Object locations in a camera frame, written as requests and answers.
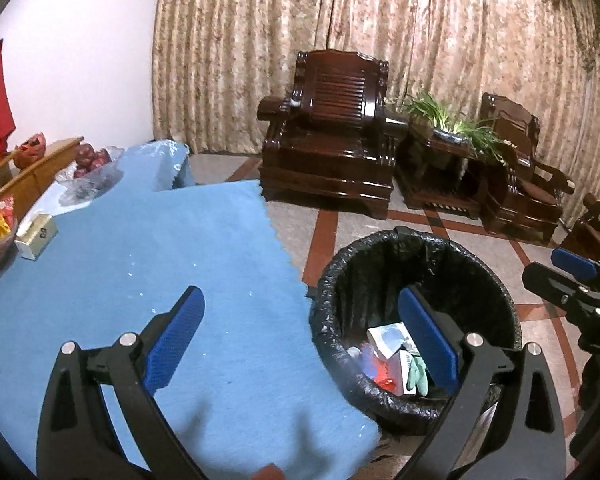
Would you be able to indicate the red apple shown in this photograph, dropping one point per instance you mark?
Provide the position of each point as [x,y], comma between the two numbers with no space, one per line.
[80,172]
[102,157]
[85,154]

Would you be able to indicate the white printed carton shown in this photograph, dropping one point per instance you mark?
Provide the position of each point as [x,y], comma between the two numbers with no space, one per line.
[406,375]

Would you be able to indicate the dark wooden side table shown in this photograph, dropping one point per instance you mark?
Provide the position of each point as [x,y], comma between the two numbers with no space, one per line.
[440,185]

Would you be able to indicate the beige patterned curtain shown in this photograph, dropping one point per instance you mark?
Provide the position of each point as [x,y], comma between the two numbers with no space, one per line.
[230,60]

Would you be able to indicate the red ornament basket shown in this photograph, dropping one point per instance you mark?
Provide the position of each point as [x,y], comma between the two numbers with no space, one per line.
[30,150]

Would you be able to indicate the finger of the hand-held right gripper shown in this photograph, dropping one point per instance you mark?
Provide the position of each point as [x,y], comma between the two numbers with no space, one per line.
[575,264]
[555,282]

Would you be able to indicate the small white box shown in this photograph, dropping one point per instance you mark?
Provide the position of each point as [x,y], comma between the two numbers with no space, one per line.
[36,237]

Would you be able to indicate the round bin with black bag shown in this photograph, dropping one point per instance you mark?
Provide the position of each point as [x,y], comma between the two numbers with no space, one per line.
[370,275]

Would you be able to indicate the brown seat cushion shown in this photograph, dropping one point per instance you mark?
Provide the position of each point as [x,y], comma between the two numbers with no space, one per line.
[542,190]

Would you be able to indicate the blue felt tablecloth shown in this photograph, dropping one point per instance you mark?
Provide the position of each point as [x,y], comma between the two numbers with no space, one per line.
[180,240]

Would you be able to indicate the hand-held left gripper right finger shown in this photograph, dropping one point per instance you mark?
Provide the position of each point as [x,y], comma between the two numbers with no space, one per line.
[430,345]

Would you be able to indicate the potted green plant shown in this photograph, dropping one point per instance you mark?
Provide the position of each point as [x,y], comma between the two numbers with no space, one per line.
[440,115]

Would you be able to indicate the green rubber glove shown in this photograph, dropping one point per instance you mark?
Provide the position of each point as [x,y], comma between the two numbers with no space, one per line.
[419,375]

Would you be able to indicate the light blue plastic table cover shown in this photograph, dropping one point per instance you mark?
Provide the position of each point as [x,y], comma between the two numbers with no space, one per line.
[155,160]

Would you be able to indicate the dark wooden chair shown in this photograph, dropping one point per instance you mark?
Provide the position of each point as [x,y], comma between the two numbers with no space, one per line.
[595,230]

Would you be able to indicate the white toothpaste box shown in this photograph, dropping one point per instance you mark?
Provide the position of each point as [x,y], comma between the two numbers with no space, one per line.
[386,337]

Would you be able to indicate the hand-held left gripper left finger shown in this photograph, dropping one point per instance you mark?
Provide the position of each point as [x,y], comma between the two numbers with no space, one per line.
[172,345]

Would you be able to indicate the glass fruit bowl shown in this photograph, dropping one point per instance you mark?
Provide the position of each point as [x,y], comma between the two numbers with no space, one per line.
[92,182]

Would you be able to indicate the orange mesh net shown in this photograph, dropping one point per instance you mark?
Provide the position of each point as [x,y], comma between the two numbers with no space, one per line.
[385,379]

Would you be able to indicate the cushioned dark wooden armchair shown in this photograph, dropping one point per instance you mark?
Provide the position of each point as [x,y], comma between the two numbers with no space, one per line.
[520,215]

